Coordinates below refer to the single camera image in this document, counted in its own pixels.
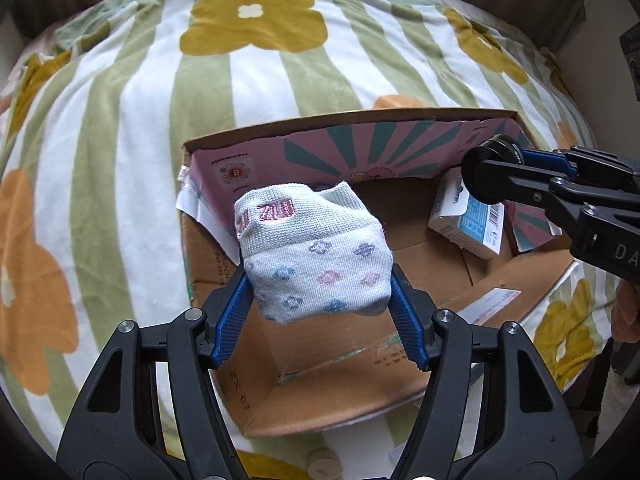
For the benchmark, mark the small blue and white carton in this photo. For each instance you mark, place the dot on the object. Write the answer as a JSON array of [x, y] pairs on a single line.
[[470, 225]]

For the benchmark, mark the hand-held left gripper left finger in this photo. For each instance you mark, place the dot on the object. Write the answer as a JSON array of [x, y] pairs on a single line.
[[234, 317]]

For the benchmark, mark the dark device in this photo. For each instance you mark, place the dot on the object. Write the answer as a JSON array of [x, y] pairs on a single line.
[[631, 60]]

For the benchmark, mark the round beige cap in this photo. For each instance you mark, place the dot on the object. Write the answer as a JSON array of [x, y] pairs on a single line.
[[324, 464]]

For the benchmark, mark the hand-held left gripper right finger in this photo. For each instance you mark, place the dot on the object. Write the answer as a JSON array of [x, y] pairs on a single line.
[[407, 327]]

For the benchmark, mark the white flower-print sock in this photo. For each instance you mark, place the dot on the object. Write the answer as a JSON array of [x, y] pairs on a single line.
[[310, 260]]

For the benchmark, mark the cardboard box with pink flap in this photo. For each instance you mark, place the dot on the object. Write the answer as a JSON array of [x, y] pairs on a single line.
[[325, 380]]

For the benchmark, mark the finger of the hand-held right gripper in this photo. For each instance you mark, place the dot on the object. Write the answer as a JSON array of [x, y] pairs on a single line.
[[482, 174], [545, 161]]

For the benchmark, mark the striped floral blanket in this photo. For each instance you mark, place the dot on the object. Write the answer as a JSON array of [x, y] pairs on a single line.
[[125, 160]]

